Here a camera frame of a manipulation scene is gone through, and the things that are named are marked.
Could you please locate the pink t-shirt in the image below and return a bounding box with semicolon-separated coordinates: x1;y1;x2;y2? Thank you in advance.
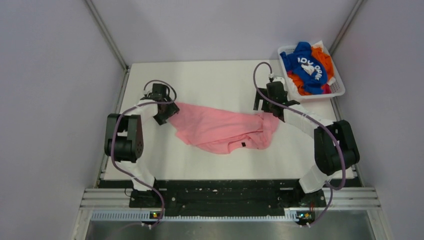
168;102;280;155

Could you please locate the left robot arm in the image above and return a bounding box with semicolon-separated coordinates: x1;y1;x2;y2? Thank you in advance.
104;80;180;208

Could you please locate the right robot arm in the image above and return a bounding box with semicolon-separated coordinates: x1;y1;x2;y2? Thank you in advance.
253;80;360;206

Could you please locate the blue printed t-shirt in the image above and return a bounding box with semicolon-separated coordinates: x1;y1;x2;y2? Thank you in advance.
279;41;328;96

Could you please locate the red t-shirt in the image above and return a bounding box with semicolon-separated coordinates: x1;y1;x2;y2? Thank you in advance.
321;84;332;95

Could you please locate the orange t-shirt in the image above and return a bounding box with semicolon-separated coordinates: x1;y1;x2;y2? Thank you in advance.
286;45;335;97

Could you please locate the white plastic basket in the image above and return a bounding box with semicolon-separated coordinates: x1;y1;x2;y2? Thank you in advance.
277;41;346;102

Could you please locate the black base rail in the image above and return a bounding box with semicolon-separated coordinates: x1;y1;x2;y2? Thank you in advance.
97;178;362;218

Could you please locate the white slotted cable duct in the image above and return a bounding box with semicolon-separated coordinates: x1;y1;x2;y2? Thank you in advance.
90;210;313;223

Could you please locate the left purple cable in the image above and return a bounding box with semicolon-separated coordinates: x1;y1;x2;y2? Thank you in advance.
109;79;178;229

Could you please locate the purple cable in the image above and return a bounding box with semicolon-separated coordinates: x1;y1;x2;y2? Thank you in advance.
253;61;347;228
109;79;178;229

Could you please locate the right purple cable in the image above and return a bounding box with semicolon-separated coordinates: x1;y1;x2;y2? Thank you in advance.
253;61;347;228

